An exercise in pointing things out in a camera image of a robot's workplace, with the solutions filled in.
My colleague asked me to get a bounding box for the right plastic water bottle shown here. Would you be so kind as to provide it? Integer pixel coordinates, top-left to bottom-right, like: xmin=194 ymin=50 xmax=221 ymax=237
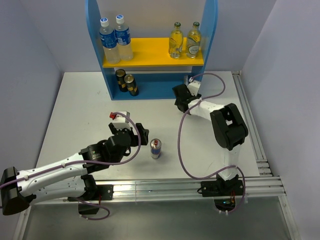
xmin=115 ymin=14 xmax=134 ymax=61

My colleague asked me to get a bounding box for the aluminium front rail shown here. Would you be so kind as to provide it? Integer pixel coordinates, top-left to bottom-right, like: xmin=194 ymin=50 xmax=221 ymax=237
xmin=31 ymin=177 xmax=286 ymax=205

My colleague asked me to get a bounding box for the green-capped glass bottle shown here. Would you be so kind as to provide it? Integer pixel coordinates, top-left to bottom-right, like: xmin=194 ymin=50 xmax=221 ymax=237
xmin=186 ymin=21 xmax=202 ymax=59
xmin=168 ymin=22 xmax=184 ymax=59

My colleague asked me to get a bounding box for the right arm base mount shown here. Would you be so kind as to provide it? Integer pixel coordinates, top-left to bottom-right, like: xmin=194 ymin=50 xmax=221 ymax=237
xmin=197 ymin=175 xmax=246 ymax=215

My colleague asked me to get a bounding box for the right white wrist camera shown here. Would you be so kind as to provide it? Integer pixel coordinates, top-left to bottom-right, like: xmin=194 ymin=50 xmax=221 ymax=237
xmin=186 ymin=77 xmax=201 ymax=96

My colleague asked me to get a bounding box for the aluminium side rail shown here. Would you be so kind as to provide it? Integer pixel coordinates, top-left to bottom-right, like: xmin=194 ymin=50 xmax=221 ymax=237
xmin=231 ymin=71 xmax=274 ymax=177

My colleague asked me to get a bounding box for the purple cable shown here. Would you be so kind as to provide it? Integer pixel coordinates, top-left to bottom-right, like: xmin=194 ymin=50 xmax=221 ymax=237
xmin=177 ymin=72 xmax=247 ymax=215
xmin=0 ymin=112 xmax=142 ymax=221

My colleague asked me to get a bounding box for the blue and yellow shelf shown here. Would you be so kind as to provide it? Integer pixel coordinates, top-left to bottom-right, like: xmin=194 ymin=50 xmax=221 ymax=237
xmin=84 ymin=0 xmax=218 ymax=100

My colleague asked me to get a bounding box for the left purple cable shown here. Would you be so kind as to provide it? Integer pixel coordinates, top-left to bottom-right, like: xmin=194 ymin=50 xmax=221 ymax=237
xmin=0 ymin=112 xmax=142 ymax=221

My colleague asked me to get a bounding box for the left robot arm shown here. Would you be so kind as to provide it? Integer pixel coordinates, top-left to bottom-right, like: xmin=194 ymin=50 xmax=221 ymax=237
xmin=0 ymin=123 xmax=150 ymax=216

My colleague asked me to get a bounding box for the plastic water bottle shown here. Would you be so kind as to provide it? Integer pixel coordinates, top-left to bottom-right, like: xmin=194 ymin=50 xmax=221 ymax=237
xmin=99 ymin=17 xmax=121 ymax=65
xmin=115 ymin=14 xmax=134 ymax=61

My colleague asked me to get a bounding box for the left plastic water bottle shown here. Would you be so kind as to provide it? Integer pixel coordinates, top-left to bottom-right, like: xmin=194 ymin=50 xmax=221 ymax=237
xmin=99 ymin=17 xmax=121 ymax=65

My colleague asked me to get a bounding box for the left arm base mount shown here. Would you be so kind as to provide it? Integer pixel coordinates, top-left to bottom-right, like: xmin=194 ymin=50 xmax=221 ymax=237
xmin=67 ymin=184 xmax=114 ymax=221

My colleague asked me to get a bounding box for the black yellow can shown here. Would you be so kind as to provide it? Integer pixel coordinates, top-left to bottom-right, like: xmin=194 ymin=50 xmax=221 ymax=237
xmin=124 ymin=74 xmax=139 ymax=97
xmin=115 ymin=69 xmax=128 ymax=93

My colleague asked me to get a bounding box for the red bull can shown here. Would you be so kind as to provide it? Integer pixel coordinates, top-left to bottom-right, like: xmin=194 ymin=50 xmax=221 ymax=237
xmin=183 ymin=75 xmax=191 ymax=86
xmin=150 ymin=138 xmax=162 ymax=159

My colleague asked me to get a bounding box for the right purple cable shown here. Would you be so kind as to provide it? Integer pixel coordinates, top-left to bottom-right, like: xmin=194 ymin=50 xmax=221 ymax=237
xmin=177 ymin=72 xmax=247 ymax=215

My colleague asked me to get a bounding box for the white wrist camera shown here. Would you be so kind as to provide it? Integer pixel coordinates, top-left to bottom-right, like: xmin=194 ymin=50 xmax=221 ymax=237
xmin=186 ymin=77 xmax=201 ymax=96
xmin=109 ymin=112 xmax=130 ymax=130

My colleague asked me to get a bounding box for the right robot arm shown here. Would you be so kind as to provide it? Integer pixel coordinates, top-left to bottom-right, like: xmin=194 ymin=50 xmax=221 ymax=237
xmin=172 ymin=84 xmax=249 ymax=195

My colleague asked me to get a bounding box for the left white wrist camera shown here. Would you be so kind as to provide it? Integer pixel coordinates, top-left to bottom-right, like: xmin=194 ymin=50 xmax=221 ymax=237
xmin=109 ymin=112 xmax=130 ymax=130

